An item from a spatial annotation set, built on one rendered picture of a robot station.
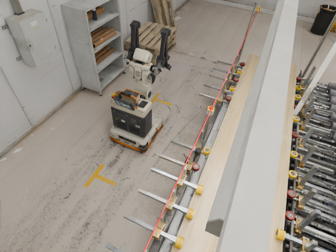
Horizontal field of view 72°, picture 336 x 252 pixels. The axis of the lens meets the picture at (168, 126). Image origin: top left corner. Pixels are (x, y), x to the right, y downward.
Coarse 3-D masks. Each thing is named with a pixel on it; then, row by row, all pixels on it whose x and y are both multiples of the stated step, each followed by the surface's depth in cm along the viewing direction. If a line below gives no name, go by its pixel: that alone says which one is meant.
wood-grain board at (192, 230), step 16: (256, 64) 379; (240, 80) 345; (240, 96) 318; (288, 96) 324; (240, 112) 294; (288, 112) 300; (224, 128) 273; (288, 128) 279; (224, 144) 256; (288, 144) 261; (208, 160) 239; (224, 160) 241; (288, 160) 245; (208, 176) 226; (208, 192) 214; (192, 208) 203; (208, 208) 203; (192, 224) 193; (272, 224) 197; (192, 240) 184; (208, 240) 185; (272, 240) 188
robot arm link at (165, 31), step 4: (164, 28) 287; (168, 28) 287; (160, 32) 283; (164, 32) 282; (164, 36) 284; (164, 40) 288; (160, 44) 292; (164, 44) 292; (160, 48) 295; (160, 52) 297; (160, 56) 300; (156, 60) 304; (164, 60) 305
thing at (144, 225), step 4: (124, 216) 188; (128, 216) 189; (132, 216) 189; (132, 220) 187; (136, 220) 187; (140, 220) 187; (140, 224) 185; (144, 224) 185; (148, 224) 185; (148, 228) 183; (152, 228) 183; (164, 232) 181; (164, 236) 180; (168, 236) 180; (172, 236) 180; (172, 240) 178
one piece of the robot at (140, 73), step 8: (136, 64) 298; (144, 64) 299; (152, 64) 305; (136, 72) 305; (144, 72) 300; (136, 80) 320; (144, 80) 317; (136, 88) 330; (144, 88) 325; (144, 96) 333
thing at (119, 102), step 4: (116, 96) 301; (116, 100) 294; (120, 100) 291; (124, 100) 299; (120, 104) 303; (124, 104) 295; (128, 104) 288; (132, 104) 295; (136, 104) 294; (128, 108) 304; (132, 108) 297
